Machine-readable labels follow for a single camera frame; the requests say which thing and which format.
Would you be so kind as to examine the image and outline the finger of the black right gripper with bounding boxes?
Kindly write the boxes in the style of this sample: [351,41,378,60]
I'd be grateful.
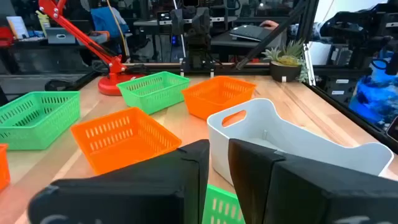
[170,8,185,35]
[191,7,212,36]

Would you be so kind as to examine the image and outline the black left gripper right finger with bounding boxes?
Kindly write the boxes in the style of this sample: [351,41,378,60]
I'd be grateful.
[228,138,398,224]

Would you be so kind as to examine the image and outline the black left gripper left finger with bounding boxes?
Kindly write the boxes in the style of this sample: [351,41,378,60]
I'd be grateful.
[27,139,211,224]

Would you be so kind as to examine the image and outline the white plastic bin with handles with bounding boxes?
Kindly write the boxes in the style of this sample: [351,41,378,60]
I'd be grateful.
[206,98,395,185]

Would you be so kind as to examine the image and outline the green slotted plastic basket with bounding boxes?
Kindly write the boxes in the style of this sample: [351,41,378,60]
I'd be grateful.
[0,90,81,151]
[201,184,246,224]
[116,71,191,115]

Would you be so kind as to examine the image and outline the orange slotted plastic basket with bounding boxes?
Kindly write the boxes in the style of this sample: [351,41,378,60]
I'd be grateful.
[0,143,11,191]
[70,106,183,176]
[181,75,257,121]

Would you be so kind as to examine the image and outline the dark laptop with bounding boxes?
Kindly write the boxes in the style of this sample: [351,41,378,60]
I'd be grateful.
[229,24,275,42]

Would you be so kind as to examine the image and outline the person's hand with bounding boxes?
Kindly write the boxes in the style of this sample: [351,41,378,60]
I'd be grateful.
[259,19,280,30]

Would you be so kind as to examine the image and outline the blue cloth on chair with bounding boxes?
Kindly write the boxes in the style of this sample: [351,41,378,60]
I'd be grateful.
[90,6,130,34]

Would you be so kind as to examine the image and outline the red articulated desk lamp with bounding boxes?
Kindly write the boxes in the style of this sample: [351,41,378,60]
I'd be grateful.
[37,0,146,96]

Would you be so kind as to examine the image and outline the succulent in dark pot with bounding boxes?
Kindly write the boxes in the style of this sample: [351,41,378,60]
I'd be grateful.
[261,38,309,83]

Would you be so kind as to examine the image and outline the blue plastic water jug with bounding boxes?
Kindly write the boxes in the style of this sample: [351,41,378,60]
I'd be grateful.
[348,58,398,126]

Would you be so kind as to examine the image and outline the grey storage box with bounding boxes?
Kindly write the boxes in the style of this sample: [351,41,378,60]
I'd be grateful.
[45,27,76,45]

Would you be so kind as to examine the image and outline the white paper sign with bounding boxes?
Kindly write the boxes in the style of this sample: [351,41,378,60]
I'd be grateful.
[6,16,30,40]

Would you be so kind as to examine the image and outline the yellow hanging cable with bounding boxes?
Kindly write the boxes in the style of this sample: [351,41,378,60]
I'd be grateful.
[105,0,130,58]

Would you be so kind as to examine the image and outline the black diagonal frame strut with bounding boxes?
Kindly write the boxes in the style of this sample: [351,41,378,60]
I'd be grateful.
[235,0,320,70]

